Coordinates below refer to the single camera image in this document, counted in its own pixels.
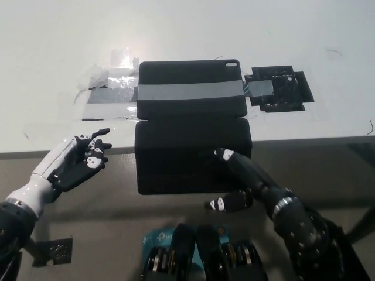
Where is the black table leg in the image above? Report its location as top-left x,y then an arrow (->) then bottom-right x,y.
345,204 -> 375,244

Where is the crumpled white tape wad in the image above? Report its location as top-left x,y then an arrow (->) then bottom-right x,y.
87,64 -> 111,90

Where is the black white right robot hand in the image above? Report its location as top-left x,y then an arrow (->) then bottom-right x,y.
203,147 -> 287,213

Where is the black folding tablet cover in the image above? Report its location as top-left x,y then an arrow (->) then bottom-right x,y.
134,59 -> 253,196

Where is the clear tape patch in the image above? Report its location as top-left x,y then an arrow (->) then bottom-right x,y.
73,47 -> 141,122

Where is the grey tape strip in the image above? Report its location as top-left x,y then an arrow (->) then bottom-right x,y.
136,80 -> 275,102

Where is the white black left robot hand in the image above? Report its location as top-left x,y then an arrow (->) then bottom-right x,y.
30,127 -> 113,193

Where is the black floor tape square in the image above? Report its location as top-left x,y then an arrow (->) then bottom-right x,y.
31,237 -> 74,268

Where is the black tape patch on desk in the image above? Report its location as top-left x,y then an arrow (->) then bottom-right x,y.
243,65 -> 315,113

